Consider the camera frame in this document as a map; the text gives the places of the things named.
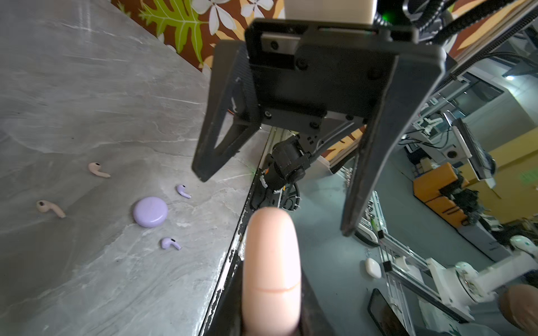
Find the pink earbud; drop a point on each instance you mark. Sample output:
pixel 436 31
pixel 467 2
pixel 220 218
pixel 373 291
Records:
pixel 95 169
pixel 45 206

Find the purple earbud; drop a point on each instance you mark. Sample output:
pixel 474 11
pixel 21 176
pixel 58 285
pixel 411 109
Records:
pixel 181 189
pixel 168 242

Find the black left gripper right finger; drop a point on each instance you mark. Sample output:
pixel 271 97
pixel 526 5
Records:
pixel 313 321

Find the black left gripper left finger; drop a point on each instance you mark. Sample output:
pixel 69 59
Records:
pixel 227 320

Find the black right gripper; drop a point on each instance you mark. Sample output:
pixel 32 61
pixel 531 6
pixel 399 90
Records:
pixel 382 75

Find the purple earbud right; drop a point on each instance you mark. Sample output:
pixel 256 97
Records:
pixel 181 189

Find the purple earbud left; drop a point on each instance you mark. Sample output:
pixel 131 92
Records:
pixel 168 242

